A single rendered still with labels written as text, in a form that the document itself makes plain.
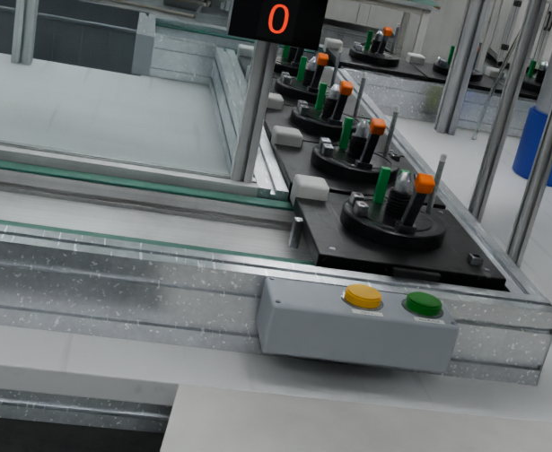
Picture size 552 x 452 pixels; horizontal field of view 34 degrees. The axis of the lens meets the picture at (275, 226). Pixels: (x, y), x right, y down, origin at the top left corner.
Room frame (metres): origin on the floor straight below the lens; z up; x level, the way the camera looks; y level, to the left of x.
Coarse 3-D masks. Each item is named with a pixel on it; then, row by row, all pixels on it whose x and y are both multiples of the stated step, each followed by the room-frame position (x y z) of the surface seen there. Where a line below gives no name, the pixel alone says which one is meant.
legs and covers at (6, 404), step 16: (0, 400) 0.81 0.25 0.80; (16, 400) 0.81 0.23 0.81; (32, 400) 0.81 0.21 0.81; (48, 400) 0.81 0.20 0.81; (64, 400) 0.81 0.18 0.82; (80, 400) 0.82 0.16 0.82; (96, 400) 0.82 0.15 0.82; (112, 400) 0.82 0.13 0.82; (0, 416) 0.80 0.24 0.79; (16, 416) 0.80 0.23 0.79; (32, 416) 0.81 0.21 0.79; (48, 416) 0.81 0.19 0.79; (64, 416) 0.81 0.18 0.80; (80, 416) 0.82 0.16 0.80; (96, 416) 0.82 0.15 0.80; (112, 416) 0.82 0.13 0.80; (128, 416) 0.83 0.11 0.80; (144, 416) 0.83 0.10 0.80; (160, 416) 0.84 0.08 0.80; (160, 432) 0.83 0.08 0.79
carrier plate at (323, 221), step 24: (312, 216) 1.11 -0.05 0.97; (336, 216) 1.13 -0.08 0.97; (312, 240) 1.03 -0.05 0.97; (336, 240) 1.04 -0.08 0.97; (360, 240) 1.06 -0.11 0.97; (456, 240) 1.14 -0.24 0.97; (336, 264) 0.99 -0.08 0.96; (360, 264) 1.00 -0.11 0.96; (384, 264) 1.00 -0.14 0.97; (408, 264) 1.02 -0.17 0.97; (432, 264) 1.03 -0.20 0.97; (456, 264) 1.05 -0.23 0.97
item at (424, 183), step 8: (416, 176) 1.06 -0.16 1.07; (424, 176) 1.05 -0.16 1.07; (432, 176) 1.06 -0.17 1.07; (416, 184) 1.05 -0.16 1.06; (424, 184) 1.04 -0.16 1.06; (432, 184) 1.04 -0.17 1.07; (416, 192) 1.05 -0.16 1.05; (424, 192) 1.05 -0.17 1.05; (416, 200) 1.06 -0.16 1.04; (424, 200) 1.06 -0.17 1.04; (408, 208) 1.06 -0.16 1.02; (416, 208) 1.06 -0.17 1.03; (408, 216) 1.07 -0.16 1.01; (416, 216) 1.07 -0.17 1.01; (408, 224) 1.07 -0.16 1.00
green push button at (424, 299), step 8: (408, 296) 0.92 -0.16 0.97; (416, 296) 0.92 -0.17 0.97; (424, 296) 0.92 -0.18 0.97; (432, 296) 0.93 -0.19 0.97; (408, 304) 0.91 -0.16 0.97; (416, 304) 0.90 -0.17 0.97; (424, 304) 0.90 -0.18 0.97; (432, 304) 0.91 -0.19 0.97; (440, 304) 0.91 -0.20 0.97; (416, 312) 0.90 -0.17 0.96; (424, 312) 0.90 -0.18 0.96; (432, 312) 0.90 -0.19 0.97; (440, 312) 0.91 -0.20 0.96
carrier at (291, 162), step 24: (288, 144) 1.43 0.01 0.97; (312, 144) 1.47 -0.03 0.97; (336, 144) 1.43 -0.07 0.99; (360, 144) 1.37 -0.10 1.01; (288, 168) 1.31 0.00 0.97; (312, 168) 1.34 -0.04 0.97; (336, 168) 1.32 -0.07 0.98; (360, 168) 1.32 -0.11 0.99; (408, 168) 1.45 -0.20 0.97; (336, 192) 1.25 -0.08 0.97; (360, 192) 1.26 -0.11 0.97
